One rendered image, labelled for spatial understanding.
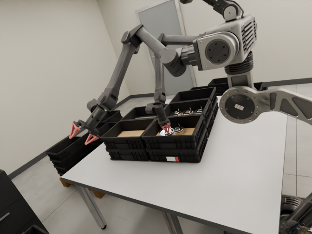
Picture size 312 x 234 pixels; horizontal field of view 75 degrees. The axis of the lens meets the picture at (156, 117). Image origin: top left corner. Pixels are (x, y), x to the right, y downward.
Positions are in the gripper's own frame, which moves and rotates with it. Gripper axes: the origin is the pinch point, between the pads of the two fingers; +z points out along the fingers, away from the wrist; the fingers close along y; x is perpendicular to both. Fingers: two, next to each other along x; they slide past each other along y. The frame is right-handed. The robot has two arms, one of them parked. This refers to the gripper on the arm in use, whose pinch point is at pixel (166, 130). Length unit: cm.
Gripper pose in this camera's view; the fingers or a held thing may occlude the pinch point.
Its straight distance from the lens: 143.9
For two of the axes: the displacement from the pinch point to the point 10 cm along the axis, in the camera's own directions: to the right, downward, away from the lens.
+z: 3.1, 8.7, 3.9
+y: 2.4, 3.3, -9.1
